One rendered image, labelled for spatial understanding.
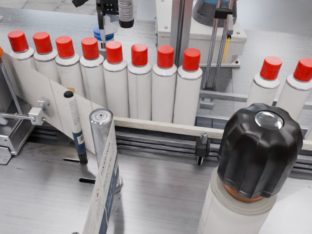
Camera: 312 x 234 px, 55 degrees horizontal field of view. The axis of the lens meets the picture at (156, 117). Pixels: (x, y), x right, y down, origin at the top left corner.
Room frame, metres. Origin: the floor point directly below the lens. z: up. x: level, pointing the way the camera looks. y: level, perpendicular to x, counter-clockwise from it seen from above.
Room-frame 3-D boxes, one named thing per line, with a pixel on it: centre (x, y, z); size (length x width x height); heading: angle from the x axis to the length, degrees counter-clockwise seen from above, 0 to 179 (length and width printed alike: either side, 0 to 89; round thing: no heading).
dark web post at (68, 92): (0.39, 0.15, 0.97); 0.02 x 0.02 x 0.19
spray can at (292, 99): (0.49, -0.28, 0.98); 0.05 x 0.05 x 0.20
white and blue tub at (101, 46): (0.96, 0.19, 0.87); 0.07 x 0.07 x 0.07
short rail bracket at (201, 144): (0.42, -0.10, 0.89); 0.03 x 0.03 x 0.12; 83
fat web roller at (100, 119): (0.34, 0.09, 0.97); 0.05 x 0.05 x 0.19
